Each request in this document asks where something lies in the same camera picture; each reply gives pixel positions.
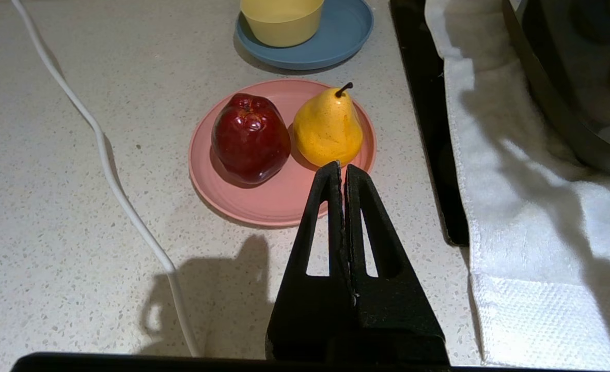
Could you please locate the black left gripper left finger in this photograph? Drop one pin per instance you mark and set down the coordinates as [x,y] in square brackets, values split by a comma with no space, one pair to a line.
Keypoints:
[304,320]

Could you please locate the black flat strip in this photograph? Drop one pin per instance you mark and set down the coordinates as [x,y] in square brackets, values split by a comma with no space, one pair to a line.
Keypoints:
[428,103]

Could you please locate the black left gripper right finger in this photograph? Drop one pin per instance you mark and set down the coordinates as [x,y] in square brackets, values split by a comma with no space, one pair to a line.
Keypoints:
[397,320]

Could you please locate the red apple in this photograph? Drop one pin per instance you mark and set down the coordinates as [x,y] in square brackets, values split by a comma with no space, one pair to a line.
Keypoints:
[250,140]

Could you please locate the dark grey rice cooker base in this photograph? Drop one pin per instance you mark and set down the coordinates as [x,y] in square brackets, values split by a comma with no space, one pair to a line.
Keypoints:
[568,77]

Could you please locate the blue plate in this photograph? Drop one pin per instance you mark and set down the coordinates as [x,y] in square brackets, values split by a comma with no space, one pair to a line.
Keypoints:
[346,36]

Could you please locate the pink plate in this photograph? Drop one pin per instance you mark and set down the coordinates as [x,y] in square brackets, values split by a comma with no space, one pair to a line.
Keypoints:
[263,201]

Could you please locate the white towel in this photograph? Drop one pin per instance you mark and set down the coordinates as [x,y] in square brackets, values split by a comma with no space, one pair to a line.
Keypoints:
[532,258]

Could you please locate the yellow pear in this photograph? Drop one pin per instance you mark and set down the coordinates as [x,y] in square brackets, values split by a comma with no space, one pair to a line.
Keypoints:
[328,135]

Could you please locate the yellow bowl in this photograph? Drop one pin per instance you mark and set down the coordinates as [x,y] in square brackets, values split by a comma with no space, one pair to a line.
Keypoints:
[281,28]

